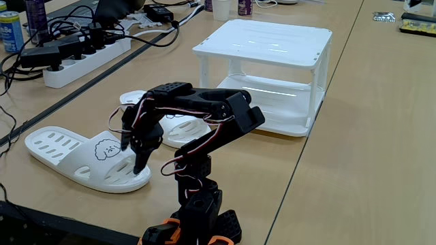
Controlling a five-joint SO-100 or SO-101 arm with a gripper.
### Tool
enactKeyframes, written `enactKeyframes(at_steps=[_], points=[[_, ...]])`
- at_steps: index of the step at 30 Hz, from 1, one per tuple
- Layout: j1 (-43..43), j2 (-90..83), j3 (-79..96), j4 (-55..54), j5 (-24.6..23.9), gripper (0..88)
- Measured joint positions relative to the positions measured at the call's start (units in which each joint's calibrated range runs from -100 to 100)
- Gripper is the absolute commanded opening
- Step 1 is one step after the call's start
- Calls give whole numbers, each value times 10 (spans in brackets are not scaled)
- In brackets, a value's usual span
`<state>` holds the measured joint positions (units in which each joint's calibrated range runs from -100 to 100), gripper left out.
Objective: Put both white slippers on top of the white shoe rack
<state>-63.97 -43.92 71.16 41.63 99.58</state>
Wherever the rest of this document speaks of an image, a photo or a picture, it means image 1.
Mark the white two-tier shoe rack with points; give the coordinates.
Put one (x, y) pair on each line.
(272, 41)

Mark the black and yellow box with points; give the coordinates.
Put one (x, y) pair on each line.
(417, 24)

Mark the tall purple drink can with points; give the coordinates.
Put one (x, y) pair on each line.
(36, 18)

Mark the white power strip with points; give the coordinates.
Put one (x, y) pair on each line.
(85, 64)

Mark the blue drink can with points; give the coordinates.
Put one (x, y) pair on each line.
(11, 32)

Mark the black mains plug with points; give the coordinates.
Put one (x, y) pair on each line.
(96, 34)

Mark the white slipper with dog print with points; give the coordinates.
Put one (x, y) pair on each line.
(68, 153)
(184, 132)

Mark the white box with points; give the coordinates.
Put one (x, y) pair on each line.
(420, 7)

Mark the white printed bracket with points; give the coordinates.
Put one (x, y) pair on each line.
(126, 24)
(144, 21)

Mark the white flat device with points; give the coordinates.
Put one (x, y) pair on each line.
(287, 1)

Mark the black power brick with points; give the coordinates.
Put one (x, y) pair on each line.
(157, 13)

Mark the black plug-in power adapter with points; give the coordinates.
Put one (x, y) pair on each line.
(41, 56)
(66, 46)

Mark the dark laptop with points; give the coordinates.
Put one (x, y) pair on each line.
(116, 10)

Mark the white paper cup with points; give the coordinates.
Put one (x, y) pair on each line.
(221, 10)

